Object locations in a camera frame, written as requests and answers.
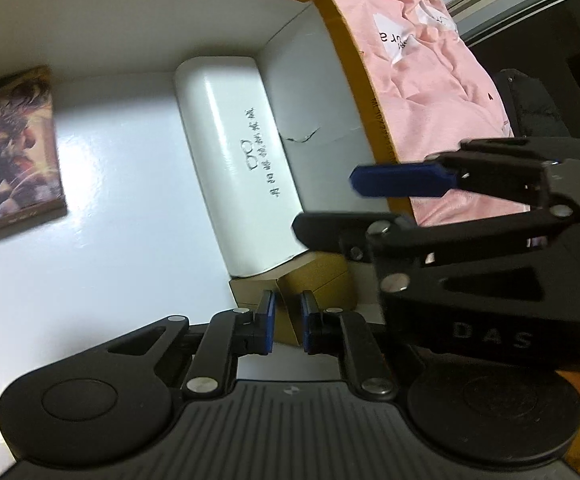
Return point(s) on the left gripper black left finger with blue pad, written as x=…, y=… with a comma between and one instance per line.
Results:
x=229, y=336

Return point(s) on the white glasses case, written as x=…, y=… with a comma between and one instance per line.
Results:
x=244, y=176

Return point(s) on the dark clothing pile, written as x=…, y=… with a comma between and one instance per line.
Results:
x=531, y=111

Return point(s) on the gold patterned small box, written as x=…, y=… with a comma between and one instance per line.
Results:
x=325, y=275

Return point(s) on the dark illustrated card box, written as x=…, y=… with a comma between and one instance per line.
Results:
x=30, y=179

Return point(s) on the orange cardboard box white inside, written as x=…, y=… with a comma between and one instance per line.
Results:
x=135, y=242

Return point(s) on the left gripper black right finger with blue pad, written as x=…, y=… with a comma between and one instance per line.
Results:
x=347, y=337

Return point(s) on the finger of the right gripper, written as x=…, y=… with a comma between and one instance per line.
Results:
x=334, y=231
x=503, y=168

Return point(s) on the pink printed bed quilt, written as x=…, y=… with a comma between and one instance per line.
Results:
x=419, y=60

